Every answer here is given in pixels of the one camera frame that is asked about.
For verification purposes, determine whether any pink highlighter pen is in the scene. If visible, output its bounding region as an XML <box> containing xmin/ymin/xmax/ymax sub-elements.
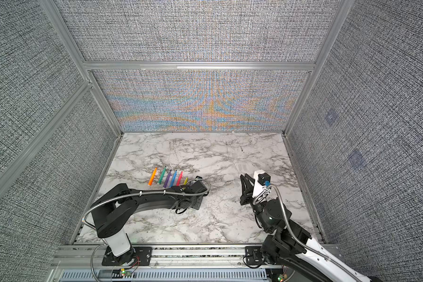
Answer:
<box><xmin>176</xmin><ymin>171</ymin><xmax>183</xmax><ymax>186</ymax></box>

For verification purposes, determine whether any blue highlighter pen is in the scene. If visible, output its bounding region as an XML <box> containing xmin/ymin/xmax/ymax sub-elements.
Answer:
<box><xmin>169</xmin><ymin>170</ymin><xmax>177</xmax><ymax>188</ymax></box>

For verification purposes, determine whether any purple highlighter pen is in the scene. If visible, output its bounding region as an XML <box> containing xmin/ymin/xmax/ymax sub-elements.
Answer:
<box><xmin>163</xmin><ymin>170</ymin><xmax>172</xmax><ymax>188</ymax></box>

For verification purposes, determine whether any green highlighter pen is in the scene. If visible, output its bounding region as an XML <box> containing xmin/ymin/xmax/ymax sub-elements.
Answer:
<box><xmin>157</xmin><ymin>167</ymin><xmax>166</xmax><ymax>184</ymax></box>

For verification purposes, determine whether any orange highlighter pen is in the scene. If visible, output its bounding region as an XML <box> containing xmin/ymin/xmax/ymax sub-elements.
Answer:
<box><xmin>148</xmin><ymin>168</ymin><xmax>157</xmax><ymax>186</ymax></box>

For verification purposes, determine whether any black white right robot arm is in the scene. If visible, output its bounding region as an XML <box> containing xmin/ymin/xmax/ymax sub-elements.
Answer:
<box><xmin>240</xmin><ymin>170</ymin><xmax>379</xmax><ymax>282</ymax></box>

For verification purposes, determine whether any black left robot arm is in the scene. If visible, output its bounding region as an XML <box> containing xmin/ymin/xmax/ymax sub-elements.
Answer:
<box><xmin>82</xmin><ymin>177</ymin><xmax>210</xmax><ymax>258</ymax></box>

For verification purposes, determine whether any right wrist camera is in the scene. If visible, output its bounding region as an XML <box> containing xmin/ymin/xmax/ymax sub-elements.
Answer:
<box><xmin>252</xmin><ymin>170</ymin><xmax>271</xmax><ymax>199</ymax></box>

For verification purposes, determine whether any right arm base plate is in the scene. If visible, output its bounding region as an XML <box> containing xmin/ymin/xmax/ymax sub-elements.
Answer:
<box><xmin>244</xmin><ymin>246</ymin><xmax>265</xmax><ymax>267</ymax></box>

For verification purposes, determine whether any white vented cable duct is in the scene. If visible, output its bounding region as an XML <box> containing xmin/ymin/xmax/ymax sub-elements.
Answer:
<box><xmin>47</xmin><ymin>269</ymin><xmax>270</xmax><ymax>282</ymax></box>

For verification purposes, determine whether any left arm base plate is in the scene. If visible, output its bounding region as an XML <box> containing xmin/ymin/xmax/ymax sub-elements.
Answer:
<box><xmin>101</xmin><ymin>247</ymin><xmax>153</xmax><ymax>267</ymax></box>

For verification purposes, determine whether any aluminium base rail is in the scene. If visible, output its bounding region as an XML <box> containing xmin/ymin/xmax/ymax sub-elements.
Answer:
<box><xmin>49</xmin><ymin>243</ymin><xmax>262</xmax><ymax>270</ymax></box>

